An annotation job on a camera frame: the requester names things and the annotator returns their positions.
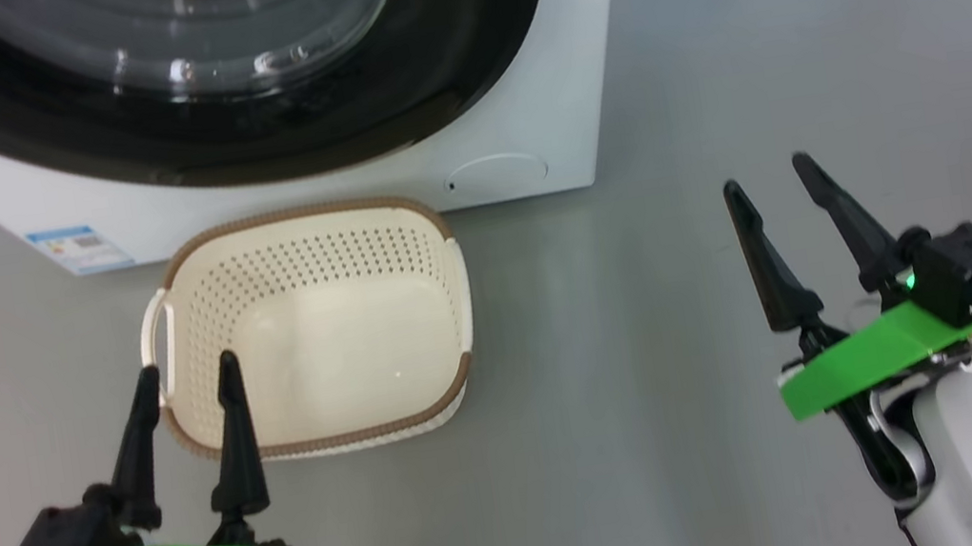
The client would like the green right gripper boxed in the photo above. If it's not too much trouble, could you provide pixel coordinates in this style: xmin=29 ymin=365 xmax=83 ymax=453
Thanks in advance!
xmin=719 ymin=129 xmax=972 ymax=428

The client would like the white front-load washing machine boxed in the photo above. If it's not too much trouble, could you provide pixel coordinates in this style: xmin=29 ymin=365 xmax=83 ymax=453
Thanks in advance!
xmin=0 ymin=0 xmax=659 ymax=289

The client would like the cream perforated laundry basket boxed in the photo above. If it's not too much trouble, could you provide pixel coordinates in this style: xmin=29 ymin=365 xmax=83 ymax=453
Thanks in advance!
xmin=124 ymin=184 xmax=491 ymax=479

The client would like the blue energy label sticker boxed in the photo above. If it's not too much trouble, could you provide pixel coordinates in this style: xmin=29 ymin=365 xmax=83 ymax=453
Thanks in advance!
xmin=25 ymin=217 xmax=136 ymax=283

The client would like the round white filter cover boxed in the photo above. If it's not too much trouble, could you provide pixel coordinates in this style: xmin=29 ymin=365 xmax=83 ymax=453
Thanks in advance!
xmin=442 ymin=147 xmax=551 ymax=202

